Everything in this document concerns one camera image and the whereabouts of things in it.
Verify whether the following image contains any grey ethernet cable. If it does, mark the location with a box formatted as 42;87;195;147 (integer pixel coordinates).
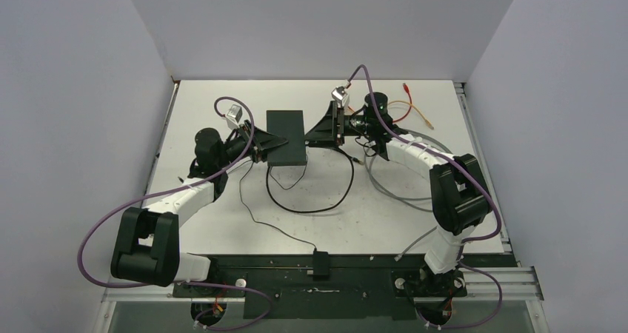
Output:
363;130;455;263

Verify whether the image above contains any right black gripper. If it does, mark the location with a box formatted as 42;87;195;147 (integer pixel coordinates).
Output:
304;102;373;149

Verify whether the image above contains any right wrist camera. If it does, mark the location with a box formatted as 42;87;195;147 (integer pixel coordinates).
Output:
331;86;350;108

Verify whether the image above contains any thick black ethernet cable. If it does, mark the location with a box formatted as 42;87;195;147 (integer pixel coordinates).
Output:
265;152;365;214

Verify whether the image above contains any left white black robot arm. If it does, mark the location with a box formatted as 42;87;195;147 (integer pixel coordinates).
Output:
110;121;289;297

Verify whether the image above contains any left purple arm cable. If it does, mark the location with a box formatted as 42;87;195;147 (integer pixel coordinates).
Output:
76;96;274;332

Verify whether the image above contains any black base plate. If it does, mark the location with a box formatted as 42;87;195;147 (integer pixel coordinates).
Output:
171;255;470;322

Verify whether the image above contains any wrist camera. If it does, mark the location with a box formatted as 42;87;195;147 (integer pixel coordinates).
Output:
224;104;243;130
331;86;350;108

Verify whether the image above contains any aluminium left side rail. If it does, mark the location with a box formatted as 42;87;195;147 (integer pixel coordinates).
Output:
129;75;178;206

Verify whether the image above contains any red ethernet cable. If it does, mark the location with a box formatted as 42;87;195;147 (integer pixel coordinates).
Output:
390;81;418;124

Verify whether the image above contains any dark grey network switch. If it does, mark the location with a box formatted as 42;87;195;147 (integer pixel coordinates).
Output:
266;110;307;167

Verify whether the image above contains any yellow ethernet cable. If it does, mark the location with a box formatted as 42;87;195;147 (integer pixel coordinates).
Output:
345;100;435;130

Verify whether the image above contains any aluminium rail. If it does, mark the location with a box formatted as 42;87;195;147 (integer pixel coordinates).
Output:
129;75;178;206
453;81;512;253
103;267;544;303

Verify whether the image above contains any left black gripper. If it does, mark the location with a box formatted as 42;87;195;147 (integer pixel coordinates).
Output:
216;120;287;169

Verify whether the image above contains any thin black power cable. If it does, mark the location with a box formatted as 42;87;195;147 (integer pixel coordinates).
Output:
238;160;320;252

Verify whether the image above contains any aluminium front rail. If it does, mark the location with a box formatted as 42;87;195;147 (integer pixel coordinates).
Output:
103;267;544;303

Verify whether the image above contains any aluminium right side rail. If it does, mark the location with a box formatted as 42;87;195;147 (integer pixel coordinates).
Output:
453;81;512;253

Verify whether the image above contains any black power adapter box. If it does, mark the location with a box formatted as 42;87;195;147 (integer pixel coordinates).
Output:
308;249;330;280

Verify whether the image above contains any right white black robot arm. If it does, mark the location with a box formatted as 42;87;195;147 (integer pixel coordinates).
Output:
304;92;494;295

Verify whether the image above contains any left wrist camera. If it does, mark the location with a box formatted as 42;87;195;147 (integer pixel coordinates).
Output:
224;104;243;130

